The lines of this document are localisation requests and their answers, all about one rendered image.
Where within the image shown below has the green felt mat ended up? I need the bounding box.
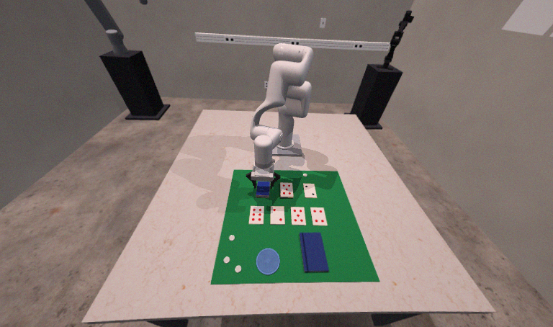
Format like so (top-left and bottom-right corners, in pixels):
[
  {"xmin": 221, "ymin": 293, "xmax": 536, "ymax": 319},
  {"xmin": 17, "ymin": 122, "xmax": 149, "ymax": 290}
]
[{"xmin": 211, "ymin": 169, "xmax": 380, "ymax": 285}]

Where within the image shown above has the blue round disc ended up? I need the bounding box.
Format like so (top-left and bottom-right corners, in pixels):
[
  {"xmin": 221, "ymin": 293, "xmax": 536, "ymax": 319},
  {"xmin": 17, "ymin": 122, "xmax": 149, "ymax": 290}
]
[{"xmin": 256, "ymin": 248, "xmax": 280, "ymax": 275}]

